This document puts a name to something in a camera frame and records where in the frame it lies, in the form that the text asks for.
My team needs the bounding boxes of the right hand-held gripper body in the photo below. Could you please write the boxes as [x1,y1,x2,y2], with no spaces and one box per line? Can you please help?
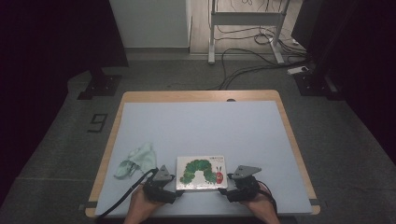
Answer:
[226,164,262,203]

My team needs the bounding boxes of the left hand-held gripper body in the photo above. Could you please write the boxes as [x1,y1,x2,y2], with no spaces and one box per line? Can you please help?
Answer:
[142,164,177,204]

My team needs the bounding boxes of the caterpillar picture book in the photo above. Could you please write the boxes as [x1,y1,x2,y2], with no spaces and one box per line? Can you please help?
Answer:
[176,155,229,191]

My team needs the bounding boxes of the light green cloth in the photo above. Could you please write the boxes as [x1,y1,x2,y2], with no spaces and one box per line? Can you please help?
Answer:
[113,142,158,179]

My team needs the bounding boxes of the person's left hand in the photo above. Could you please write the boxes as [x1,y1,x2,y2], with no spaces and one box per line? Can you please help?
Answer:
[125,186,164,220]

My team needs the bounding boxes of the person's right hand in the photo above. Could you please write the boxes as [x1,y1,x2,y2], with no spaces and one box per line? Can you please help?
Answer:
[241,185,278,219]

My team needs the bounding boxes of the light grey table mat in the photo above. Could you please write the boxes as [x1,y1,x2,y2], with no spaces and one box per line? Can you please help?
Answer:
[94,100,313,217]

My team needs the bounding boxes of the wooden table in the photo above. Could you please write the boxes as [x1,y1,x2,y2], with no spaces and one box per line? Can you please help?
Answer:
[84,90,321,218]

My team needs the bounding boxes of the black stand base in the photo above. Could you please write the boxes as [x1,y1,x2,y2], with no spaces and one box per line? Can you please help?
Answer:
[77,66,122,101]
[293,69,345,101]

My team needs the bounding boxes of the white power strip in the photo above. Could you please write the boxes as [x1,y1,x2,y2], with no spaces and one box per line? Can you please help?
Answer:
[287,65,310,76]

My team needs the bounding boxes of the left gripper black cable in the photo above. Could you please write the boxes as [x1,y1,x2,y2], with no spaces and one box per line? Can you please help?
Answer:
[96,167,160,220]

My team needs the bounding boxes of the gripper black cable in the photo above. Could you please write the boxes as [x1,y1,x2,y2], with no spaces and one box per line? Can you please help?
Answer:
[96,167,160,220]
[256,181,278,217]

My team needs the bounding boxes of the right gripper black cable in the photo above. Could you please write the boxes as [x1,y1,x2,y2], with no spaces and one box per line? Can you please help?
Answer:
[256,181,278,217]

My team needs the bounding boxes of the black floor cables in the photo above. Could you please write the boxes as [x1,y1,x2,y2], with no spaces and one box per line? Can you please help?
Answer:
[205,24,312,91]

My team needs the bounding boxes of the white desk frame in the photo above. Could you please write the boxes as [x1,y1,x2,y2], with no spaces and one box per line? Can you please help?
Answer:
[207,0,292,65]

